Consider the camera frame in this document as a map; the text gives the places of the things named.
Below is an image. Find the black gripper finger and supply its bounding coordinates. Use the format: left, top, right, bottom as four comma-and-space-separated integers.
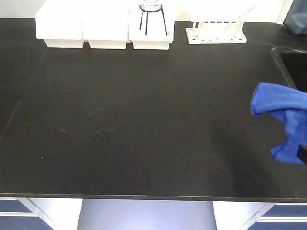
297, 145, 307, 164

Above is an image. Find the blue microfiber cloth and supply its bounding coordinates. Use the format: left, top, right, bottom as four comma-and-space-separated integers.
250, 82, 307, 164

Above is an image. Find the right blue cabinet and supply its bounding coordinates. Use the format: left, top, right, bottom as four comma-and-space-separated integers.
212, 200, 307, 230

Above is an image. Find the blue cabinet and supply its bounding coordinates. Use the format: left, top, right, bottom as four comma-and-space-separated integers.
212, 200, 307, 230
0, 197, 83, 230

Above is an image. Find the black lab sink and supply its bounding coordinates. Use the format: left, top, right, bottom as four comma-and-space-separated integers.
271, 47, 307, 92

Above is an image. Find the dark blue bag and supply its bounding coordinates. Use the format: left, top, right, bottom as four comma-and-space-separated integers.
284, 0, 307, 35

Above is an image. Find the white test tube rack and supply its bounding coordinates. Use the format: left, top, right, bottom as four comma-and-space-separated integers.
186, 0, 257, 45

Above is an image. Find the right white plastic bin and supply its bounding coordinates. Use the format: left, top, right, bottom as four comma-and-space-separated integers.
128, 0, 175, 50

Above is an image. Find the white plastic bin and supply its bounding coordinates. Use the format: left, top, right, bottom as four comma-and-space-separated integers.
35, 0, 84, 49
82, 0, 131, 50
128, 0, 175, 50

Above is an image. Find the clear glass flask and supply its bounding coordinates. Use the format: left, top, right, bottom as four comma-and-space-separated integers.
139, 0, 162, 12

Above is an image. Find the middle white plastic bin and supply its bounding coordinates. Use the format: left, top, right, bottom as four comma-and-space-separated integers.
82, 0, 131, 50

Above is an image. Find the left white plastic bin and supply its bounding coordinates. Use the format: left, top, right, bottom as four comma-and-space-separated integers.
35, 0, 84, 49

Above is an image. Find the left blue cabinet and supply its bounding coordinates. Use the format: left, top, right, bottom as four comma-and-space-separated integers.
0, 197, 83, 230

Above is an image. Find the black wire tripod stand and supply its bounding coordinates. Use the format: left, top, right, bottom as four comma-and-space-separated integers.
138, 4, 169, 36

